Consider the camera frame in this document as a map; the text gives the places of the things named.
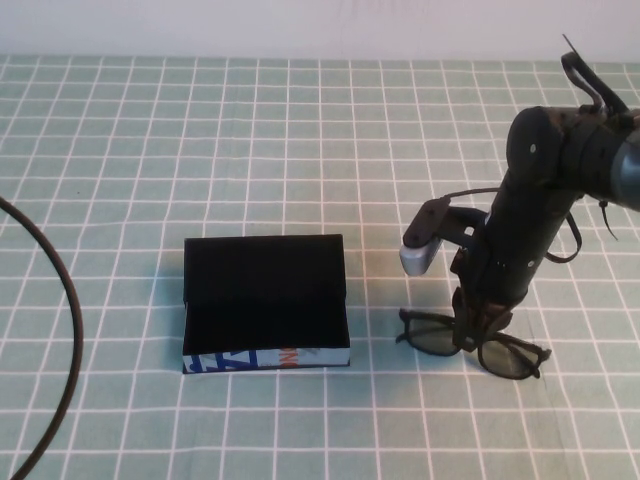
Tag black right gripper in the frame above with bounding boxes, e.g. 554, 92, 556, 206
451, 211, 570, 352

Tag black framed glasses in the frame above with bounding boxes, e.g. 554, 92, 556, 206
394, 308, 553, 381

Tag black printed glasses case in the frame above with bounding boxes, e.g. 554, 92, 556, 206
180, 233, 352, 376

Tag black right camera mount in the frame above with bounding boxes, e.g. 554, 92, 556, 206
403, 196, 490, 251

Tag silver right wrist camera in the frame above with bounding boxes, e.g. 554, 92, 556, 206
398, 234, 444, 277

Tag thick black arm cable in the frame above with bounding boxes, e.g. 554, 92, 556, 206
559, 51, 630, 120

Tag black left camera cable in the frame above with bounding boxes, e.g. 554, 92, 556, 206
0, 195, 84, 480

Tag green checked tablecloth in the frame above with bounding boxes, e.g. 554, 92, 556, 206
0, 53, 640, 480

